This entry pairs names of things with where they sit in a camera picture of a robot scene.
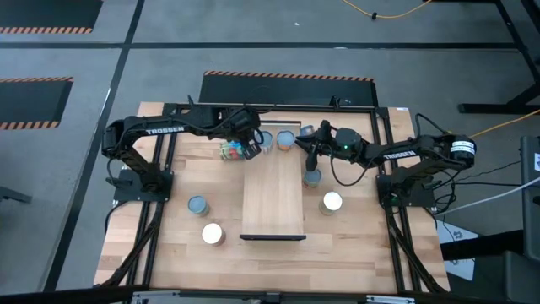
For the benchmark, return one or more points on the black hazard-striped floor mat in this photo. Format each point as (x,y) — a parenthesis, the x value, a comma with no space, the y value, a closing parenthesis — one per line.
(29,101)
(287,90)
(46,12)

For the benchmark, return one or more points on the dark stand foot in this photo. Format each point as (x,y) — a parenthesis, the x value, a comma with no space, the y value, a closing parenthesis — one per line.
(12,195)

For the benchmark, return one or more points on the green can with red swirl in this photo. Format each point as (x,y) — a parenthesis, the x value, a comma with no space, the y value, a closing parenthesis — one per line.
(312,179)

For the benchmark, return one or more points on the wooden shelf with black frame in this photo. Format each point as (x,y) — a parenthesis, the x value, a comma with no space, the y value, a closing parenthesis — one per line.
(273,198)

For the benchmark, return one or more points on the multicolour label tin can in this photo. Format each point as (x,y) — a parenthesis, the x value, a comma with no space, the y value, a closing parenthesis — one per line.
(231,150)

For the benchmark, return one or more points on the black equipment box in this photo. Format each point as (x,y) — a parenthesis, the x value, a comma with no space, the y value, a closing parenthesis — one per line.
(506,278)

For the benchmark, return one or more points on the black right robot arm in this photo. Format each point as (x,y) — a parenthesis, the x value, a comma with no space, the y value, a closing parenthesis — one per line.
(398,155)

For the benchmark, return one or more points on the small silver-lid tin can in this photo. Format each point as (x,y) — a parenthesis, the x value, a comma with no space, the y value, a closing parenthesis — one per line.
(266,140)

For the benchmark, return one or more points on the small grey camera box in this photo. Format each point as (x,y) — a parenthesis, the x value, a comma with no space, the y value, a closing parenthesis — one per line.
(272,298)

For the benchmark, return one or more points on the silver metal strip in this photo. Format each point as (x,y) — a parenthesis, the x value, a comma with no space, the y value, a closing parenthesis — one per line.
(390,300)
(156,297)

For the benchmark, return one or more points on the teal label tin can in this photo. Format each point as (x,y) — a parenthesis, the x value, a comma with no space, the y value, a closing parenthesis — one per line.
(198,204)

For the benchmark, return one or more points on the white printed sheet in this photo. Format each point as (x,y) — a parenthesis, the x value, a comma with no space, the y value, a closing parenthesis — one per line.
(457,236)

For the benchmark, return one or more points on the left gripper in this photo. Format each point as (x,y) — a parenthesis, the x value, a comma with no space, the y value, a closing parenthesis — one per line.
(244,122)

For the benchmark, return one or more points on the red label tin can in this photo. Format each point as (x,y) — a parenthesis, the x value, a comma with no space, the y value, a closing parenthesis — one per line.
(212,233)

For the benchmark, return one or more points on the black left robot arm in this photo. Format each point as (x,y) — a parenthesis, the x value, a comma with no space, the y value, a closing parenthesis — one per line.
(164,130)

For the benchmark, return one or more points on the grey cabinet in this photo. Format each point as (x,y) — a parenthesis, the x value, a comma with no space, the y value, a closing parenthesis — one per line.
(530,202)

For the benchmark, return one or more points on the black table leg stand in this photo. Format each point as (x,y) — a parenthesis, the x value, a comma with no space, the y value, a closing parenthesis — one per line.
(498,108)

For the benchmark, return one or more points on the yellow carrots tin can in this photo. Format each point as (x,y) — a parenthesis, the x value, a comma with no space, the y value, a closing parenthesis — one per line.
(332,202)

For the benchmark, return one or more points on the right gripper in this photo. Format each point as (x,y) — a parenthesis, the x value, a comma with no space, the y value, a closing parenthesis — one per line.
(322,137)

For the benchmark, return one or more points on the black equipment at right edge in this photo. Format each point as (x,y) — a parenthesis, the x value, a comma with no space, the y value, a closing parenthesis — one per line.
(358,110)

